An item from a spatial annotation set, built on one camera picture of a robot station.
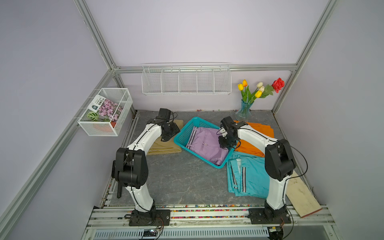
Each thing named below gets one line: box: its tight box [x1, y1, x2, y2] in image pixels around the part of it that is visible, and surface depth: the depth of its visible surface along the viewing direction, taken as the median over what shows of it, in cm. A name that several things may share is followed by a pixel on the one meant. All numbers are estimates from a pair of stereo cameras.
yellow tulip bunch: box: [237, 79, 274, 104], surface depth 98 cm
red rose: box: [271, 77, 285, 94], surface depth 86 cm
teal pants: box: [226, 151, 270, 199], surface depth 86 cm
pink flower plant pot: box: [87, 94, 124, 128], surface depth 75 cm
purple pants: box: [186, 126, 229, 166], surface depth 100 cm
